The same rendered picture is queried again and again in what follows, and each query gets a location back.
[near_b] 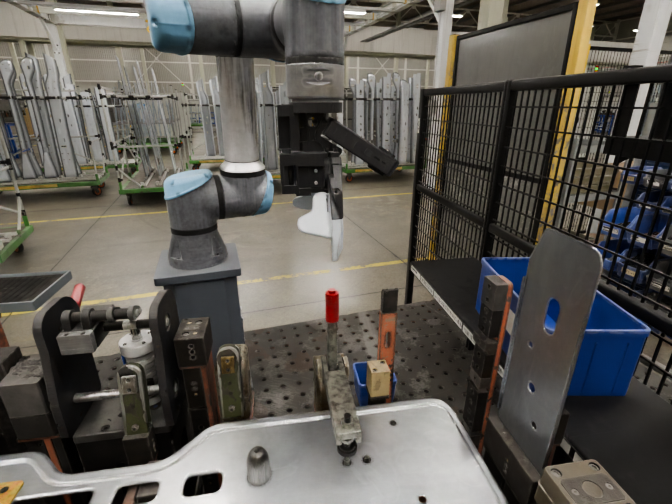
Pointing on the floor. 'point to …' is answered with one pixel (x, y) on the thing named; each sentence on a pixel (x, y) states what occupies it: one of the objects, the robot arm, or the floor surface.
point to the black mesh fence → (540, 180)
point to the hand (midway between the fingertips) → (331, 243)
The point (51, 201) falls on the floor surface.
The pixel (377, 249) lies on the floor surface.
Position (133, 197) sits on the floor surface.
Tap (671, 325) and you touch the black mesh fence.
